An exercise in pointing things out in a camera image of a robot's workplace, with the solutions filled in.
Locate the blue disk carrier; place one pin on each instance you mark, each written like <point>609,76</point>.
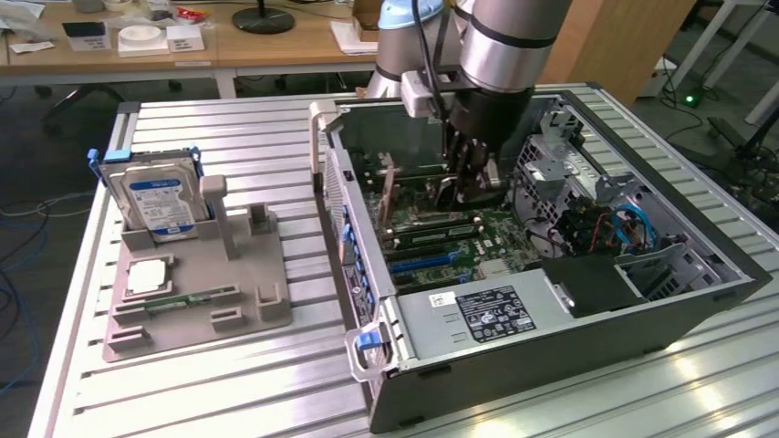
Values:
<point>116,156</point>

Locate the blue case latch tab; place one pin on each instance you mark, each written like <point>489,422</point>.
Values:
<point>366,341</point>

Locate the grey disk bay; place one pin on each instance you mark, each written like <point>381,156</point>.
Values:
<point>670,274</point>

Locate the perforated metal drive cage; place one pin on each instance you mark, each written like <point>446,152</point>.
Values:
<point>566,196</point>

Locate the white labelled box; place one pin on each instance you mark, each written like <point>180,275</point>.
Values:
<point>186,43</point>

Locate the white floor device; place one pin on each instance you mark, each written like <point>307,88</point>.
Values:
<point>663,82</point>

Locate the brown cardboard box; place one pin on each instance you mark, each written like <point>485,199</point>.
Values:
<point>366,13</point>

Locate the black round lamp base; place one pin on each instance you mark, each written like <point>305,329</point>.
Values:
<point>263,23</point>

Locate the grey power supply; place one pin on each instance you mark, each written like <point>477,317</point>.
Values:
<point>426,328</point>

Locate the silver CPU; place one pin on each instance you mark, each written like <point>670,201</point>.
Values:
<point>146,276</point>

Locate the green motherboard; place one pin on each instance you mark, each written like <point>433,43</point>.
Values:
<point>505,246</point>

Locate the clear plastic bag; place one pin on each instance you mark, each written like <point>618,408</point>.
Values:
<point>18,18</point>

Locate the white paper stack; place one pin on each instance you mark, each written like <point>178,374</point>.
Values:
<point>350,41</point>

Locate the open black PC case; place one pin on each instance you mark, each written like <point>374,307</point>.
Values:
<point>547,365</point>

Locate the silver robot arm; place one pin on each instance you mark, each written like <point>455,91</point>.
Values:
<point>505,55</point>

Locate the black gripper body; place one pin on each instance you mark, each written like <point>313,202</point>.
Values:
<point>493,114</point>

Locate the white paper card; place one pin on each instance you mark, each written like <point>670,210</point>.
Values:
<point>31,47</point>

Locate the graphics card with black fan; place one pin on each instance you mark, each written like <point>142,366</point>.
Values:
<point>447,198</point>

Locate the RAM stick with sticker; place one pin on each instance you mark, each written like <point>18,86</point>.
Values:
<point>438,235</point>

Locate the power strip green light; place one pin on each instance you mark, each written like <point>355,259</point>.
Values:
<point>690,99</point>

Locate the red white packet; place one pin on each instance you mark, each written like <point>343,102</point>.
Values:
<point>191,16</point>

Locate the wooden desk white frame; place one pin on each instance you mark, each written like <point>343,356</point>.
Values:
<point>293,50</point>
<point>48,64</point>

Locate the wooden cabinet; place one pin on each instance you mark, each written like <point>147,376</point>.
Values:
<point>609,45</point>

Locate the white box round recess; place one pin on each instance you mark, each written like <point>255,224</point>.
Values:
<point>143,45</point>

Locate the grey cup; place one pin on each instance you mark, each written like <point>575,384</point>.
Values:
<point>88,5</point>

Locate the silver chipset heat sink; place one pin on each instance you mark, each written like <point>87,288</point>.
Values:
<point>493,269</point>

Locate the long blue expansion slot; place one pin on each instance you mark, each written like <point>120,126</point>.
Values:
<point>426,262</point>

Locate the hard disk with blue label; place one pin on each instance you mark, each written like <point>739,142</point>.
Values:
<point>152,201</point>

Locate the white box black top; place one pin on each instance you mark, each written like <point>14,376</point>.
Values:
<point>91,43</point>

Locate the grey parts rack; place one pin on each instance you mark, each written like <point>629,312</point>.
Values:
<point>183,333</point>

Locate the bare green RAM stick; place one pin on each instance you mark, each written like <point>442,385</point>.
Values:
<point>195,299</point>

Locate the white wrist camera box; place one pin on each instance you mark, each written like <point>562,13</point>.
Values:
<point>421,96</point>

